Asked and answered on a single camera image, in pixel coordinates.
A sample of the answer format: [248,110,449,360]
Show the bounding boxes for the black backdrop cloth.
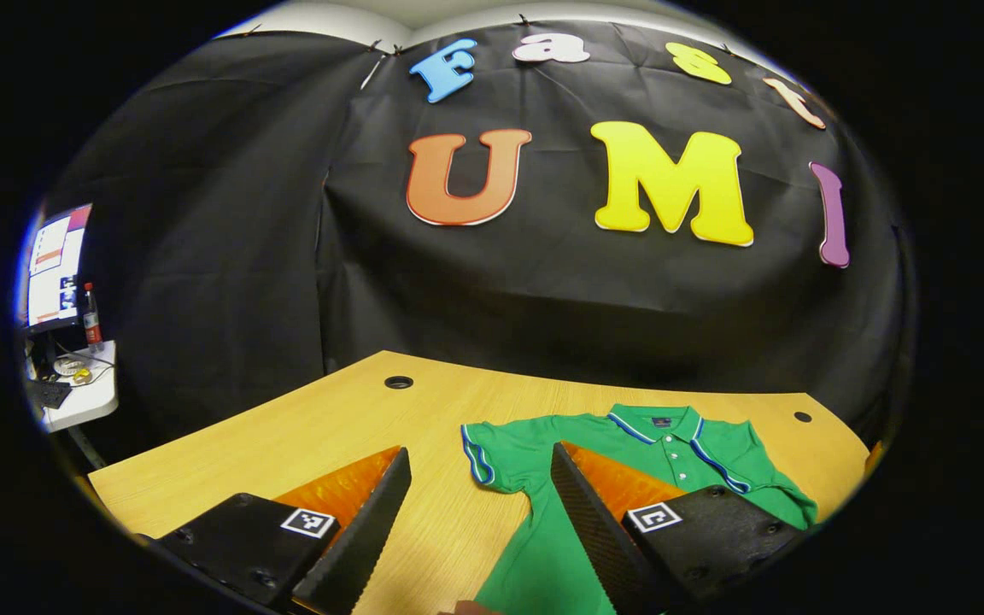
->
[38,19,920,466]

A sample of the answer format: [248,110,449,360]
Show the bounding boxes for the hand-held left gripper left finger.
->
[135,445,414,615]

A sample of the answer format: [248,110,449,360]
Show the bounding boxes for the small black object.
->
[26,379,74,411]

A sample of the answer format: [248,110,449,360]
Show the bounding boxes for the bottle with red label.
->
[82,282,105,348]

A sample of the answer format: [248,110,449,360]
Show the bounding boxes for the green T-shirt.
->
[460,403,820,615]

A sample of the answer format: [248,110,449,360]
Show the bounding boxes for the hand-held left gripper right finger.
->
[549,441,809,615]

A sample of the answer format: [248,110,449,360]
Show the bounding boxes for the computer monitor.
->
[26,202,94,331]

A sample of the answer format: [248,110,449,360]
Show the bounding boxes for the white side table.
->
[29,339,120,435]

